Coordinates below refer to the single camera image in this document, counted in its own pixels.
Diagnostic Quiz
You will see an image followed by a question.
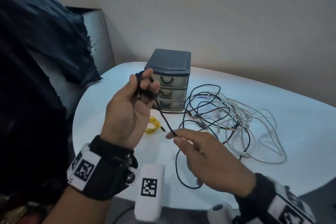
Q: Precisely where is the person's right hand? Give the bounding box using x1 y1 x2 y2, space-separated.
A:
166 129 257 198

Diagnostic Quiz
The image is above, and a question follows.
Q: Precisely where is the person's left hand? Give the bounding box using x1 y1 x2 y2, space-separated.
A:
100 68 161 150

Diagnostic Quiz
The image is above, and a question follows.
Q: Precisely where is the thin black cable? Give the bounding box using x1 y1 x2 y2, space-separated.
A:
132 70 204 190

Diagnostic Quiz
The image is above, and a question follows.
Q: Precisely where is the person's left forearm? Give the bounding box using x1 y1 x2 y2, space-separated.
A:
51 186 114 224

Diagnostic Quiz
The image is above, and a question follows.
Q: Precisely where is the small grey drawer organizer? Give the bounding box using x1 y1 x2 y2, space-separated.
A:
143 48 192 113

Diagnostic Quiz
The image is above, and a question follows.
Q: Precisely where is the grey chair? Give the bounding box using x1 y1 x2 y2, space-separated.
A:
47 7 116 120

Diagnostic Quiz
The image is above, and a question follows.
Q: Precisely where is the dark cloth garment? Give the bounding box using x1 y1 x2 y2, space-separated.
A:
0 0 103 206

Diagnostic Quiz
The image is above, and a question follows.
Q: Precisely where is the clear drawer with dark handle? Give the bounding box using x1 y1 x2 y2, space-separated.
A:
157 87 188 101
155 98 187 111
152 74 188 89

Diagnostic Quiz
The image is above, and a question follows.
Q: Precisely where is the tangled black cable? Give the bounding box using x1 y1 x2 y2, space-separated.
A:
178 84 251 153

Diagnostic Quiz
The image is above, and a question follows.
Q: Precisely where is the yellow coiled cable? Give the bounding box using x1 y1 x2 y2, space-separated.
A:
145 116 161 135

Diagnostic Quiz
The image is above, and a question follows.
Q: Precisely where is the white wrist camera with marker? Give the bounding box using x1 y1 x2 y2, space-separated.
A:
134 164 166 223

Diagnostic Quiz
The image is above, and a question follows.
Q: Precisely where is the tangled white cable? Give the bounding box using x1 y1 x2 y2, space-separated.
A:
193 92 288 165

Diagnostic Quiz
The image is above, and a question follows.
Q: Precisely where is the black wrist strap with marker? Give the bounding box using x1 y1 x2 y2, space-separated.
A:
233 173 317 224
67 135 139 201

